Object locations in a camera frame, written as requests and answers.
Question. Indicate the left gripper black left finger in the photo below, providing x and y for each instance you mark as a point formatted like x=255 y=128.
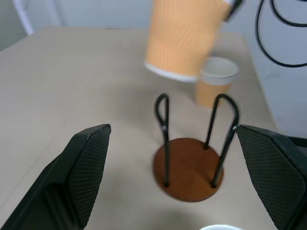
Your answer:
x=72 y=172

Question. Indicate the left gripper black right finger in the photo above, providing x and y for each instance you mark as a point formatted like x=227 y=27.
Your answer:
x=275 y=172

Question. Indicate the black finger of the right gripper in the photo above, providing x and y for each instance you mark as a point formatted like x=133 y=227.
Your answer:
x=235 y=9

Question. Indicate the orange ribbed paper cup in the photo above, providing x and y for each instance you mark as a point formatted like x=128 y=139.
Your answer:
x=213 y=88
x=180 y=38

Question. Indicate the white paper cup rim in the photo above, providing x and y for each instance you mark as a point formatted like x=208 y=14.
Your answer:
x=219 y=227

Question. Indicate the white frame post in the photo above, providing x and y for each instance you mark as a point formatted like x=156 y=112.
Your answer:
x=24 y=16

